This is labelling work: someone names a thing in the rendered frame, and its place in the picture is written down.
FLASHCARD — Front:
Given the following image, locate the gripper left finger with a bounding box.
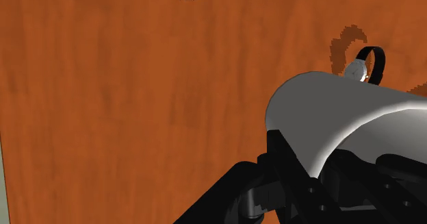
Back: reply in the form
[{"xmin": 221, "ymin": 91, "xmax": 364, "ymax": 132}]
[{"xmin": 172, "ymin": 129, "xmax": 341, "ymax": 224}]

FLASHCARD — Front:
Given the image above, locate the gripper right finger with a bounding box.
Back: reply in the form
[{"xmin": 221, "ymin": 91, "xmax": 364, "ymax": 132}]
[{"xmin": 315, "ymin": 149, "xmax": 427, "ymax": 224}]

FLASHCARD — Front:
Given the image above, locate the white rounded curved object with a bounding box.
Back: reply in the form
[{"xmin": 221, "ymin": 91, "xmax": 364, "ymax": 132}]
[{"xmin": 264, "ymin": 71, "xmax": 427, "ymax": 179}]

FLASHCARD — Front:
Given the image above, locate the black strap wristwatch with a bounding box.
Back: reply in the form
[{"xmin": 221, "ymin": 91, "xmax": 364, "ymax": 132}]
[{"xmin": 343, "ymin": 45, "xmax": 387, "ymax": 86}]

